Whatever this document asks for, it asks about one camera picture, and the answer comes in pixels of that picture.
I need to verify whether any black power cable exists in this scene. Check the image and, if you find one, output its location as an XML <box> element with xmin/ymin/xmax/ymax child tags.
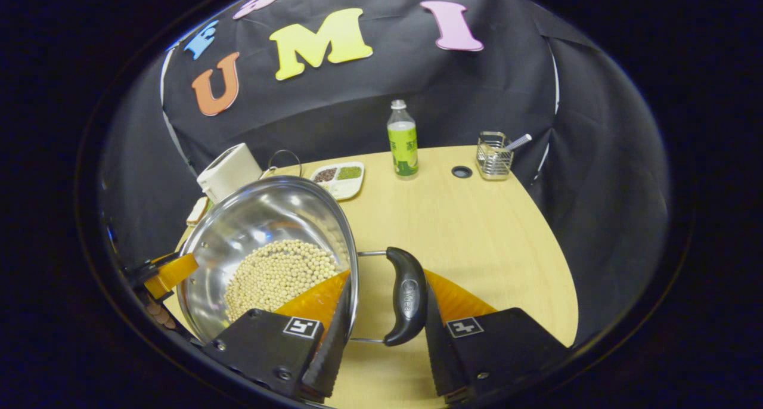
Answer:
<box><xmin>266</xmin><ymin>149</ymin><xmax>303</xmax><ymax>177</ymax></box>

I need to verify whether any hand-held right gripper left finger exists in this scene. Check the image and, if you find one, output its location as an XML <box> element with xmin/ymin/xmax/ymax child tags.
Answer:
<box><xmin>203</xmin><ymin>270</ymin><xmax>353</xmax><ymax>404</ymax></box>

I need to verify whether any white toaster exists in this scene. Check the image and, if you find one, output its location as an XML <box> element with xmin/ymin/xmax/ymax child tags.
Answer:
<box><xmin>197</xmin><ymin>143</ymin><xmax>263</xmax><ymax>204</ymax></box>

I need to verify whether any sandwich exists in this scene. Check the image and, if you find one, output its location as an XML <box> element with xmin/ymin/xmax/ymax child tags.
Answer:
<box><xmin>186</xmin><ymin>196</ymin><xmax>210</xmax><ymax>226</ymax></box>

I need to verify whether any pile of soybeans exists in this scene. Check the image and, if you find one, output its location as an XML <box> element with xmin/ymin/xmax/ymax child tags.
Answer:
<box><xmin>224</xmin><ymin>239</ymin><xmax>340</xmax><ymax>323</ymax></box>

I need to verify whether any black backdrop cloth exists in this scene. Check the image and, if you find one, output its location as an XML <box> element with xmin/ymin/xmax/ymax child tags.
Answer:
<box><xmin>98</xmin><ymin>0</ymin><xmax>671</xmax><ymax>350</ymax></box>

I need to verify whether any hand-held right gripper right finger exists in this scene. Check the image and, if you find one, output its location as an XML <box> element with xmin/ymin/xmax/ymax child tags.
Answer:
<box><xmin>423</xmin><ymin>269</ymin><xmax>570</xmax><ymax>405</ymax></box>

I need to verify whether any metal wire utensil holder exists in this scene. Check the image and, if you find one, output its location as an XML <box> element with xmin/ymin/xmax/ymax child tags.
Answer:
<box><xmin>476</xmin><ymin>131</ymin><xmax>514</xmax><ymax>181</ymax></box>

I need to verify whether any green label drink bottle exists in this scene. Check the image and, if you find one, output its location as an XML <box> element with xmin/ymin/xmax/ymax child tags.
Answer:
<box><xmin>387</xmin><ymin>100</ymin><xmax>419</xmax><ymax>180</ymax></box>

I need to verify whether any steel pot with black handle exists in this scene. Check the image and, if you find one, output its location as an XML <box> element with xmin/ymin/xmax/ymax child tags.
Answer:
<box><xmin>177</xmin><ymin>175</ymin><xmax>429</xmax><ymax>347</ymax></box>

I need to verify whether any white divided bean dish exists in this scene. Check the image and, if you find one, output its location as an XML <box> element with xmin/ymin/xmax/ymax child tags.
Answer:
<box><xmin>310</xmin><ymin>161</ymin><xmax>365</xmax><ymax>201</ymax></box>

